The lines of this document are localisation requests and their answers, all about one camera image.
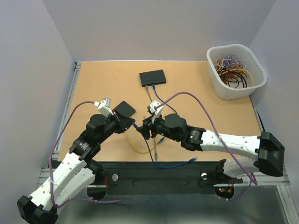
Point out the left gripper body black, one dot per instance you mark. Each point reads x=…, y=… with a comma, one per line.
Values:
x=115, y=122

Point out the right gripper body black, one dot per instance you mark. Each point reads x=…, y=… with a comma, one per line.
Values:
x=160, y=128

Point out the black network switch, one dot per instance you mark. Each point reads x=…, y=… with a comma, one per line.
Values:
x=124, y=109
x=152, y=77

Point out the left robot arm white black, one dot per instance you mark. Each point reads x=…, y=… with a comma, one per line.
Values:
x=77, y=170

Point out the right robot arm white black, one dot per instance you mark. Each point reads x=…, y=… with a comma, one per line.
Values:
x=263, y=153

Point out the white plastic bin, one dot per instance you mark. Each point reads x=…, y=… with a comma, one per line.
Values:
x=257, y=77

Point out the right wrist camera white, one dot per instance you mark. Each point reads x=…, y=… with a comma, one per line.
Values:
x=154, y=110

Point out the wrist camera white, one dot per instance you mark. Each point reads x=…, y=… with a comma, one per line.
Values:
x=154, y=110
x=104, y=106

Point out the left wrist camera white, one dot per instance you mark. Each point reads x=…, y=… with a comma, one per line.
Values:
x=104, y=106

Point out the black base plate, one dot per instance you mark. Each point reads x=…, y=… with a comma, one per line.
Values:
x=144, y=178

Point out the aluminium frame rail left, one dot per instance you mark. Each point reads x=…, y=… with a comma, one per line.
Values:
x=67, y=108

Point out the aluminium frame rail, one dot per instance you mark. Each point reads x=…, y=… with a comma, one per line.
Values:
x=262, y=179
x=67, y=108

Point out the aluminium frame rail front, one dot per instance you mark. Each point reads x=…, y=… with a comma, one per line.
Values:
x=262, y=179

